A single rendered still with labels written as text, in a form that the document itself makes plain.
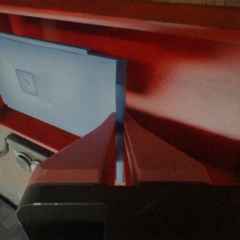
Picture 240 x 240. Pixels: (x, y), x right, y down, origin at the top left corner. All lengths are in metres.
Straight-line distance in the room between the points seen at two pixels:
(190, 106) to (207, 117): 0.01
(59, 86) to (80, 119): 0.03
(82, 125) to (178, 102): 0.08
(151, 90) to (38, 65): 0.09
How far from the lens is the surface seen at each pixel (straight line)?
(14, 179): 0.58
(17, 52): 0.18
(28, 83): 0.19
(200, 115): 0.17
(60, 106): 0.17
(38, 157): 0.31
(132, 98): 0.18
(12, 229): 5.11
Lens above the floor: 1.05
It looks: 44 degrees down
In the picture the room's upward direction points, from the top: 136 degrees counter-clockwise
